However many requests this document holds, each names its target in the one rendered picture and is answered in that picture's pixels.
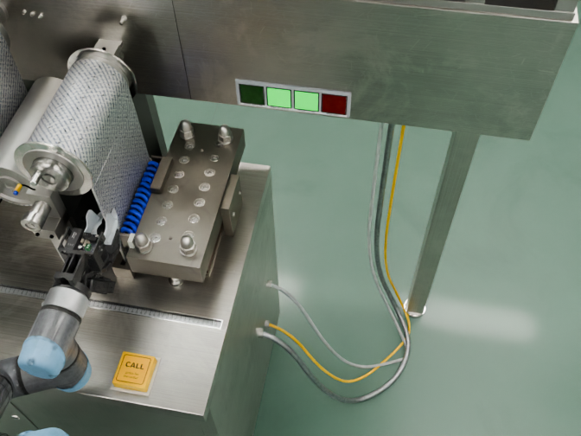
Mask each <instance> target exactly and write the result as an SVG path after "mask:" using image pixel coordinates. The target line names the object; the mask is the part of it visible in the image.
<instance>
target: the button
mask: <svg viewBox="0 0 581 436"><path fill-rule="evenodd" d="M155 366H156V358H155V357H154V356H146V355H141V354H136V353H131V352H125V351H124V352H123V354H122V356H121V359H120V362H119V364H118V368H117V370H116V373H115V376H114V378H113V380H112V384H113V385H114V387H117V388H126V389H131V390H137V391H141V392H147V390H148V387H149V385H150V380H151V377H152V375H153V372H154V369H155Z"/></svg>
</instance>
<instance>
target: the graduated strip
mask: <svg viewBox="0 0 581 436"><path fill-rule="evenodd" d="M0 292H1V293H6V294H11V295H17V296H22V297H27V298H37V299H42V300H45V299H46V296H47V295H48V292H47V291H41V290H36V289H30V288H25V287H20V286H14V285H5V284H0ZM88 307H90V308H95V309H101V310H106V311H115V312H121V313H126V314H131V315H137V316H142V317H152V318H157V319H162V320H168V321H174V322H179V323H185V324H194V325H200V326H205V327H210V328H215V329H221V326H222V322H223V320H220V319H215V318H210V317H200V316H195V315H189V314H184V313H178V312H173V311H163V310H158V309H152V308H147V307H142V306H135V305H126V304H120V303H115V302H110V301H105V300H99V299H94V298H90V299H89V305H88Z"/></svg>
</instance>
